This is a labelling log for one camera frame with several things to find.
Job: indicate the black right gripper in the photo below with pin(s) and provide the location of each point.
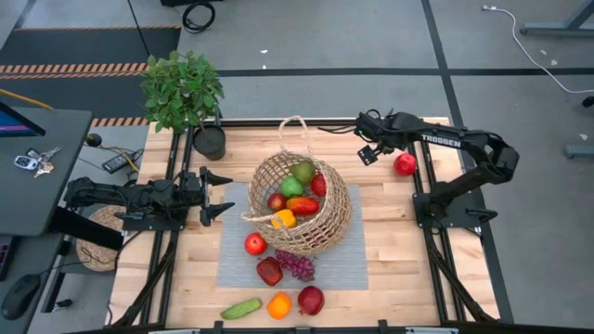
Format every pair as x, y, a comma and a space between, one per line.
385, 129

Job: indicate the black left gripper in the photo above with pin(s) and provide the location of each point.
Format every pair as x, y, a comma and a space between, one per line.
191, 199

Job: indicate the dark red round fruit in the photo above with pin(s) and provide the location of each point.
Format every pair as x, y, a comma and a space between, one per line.
277, 202

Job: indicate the red plastic apple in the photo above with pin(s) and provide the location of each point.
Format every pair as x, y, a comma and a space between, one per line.
318, 185
255, 244
405, 164

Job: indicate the yellow bell pepper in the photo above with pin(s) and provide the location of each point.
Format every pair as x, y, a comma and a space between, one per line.
284, 219

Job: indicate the green plastic apple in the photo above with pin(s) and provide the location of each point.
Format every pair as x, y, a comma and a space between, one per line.
292, 187

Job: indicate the green pear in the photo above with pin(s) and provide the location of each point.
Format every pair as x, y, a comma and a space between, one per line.
304, 171

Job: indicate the orange plastic orange fruit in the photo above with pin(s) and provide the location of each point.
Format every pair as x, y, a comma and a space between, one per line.
279, 306

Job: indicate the speckled red pomegranate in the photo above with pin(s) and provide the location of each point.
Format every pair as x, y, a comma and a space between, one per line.
311, 300

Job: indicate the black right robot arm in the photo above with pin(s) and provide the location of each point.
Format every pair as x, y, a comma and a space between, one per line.
482, 148

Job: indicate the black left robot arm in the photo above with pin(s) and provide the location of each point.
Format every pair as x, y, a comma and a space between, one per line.
139, 197

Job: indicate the black plant pot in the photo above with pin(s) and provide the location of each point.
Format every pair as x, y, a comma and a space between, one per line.
210, 144

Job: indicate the grey woven placemat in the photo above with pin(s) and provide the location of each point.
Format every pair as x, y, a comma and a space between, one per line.
232, 260

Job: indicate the dark red peach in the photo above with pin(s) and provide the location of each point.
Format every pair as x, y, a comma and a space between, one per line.
269, 271

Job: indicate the black power adapter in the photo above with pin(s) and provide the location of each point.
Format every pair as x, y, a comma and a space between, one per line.
121, 161

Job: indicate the purple grape bunch with leaf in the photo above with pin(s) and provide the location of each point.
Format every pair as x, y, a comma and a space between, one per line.
297, 265

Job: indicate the green leafy artificial plant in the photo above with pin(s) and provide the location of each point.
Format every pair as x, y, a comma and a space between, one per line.
181, 88

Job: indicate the green cucumber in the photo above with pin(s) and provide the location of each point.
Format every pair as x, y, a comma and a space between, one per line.
241, 309

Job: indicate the round woven mat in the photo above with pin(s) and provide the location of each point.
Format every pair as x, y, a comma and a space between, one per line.
97, 260

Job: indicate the black desk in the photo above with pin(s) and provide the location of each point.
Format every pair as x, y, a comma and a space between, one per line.
46, 185

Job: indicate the key bunch with fob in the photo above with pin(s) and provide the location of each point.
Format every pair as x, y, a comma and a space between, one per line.
39, 161

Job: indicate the hazard-striped black floor mat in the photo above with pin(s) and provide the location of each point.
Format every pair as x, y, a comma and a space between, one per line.
83, 46

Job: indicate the computer monitor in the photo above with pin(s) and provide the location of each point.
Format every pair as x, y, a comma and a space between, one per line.
16, 124

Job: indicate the black computer mouse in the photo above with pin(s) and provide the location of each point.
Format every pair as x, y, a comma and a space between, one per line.
19, 297

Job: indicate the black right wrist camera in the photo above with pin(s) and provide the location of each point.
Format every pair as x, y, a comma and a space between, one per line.
367, 155

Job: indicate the black aluminium table frame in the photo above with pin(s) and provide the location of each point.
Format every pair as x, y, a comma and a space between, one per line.
325, 123

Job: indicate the grey desk leg frame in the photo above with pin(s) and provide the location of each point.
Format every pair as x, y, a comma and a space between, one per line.
557, 30

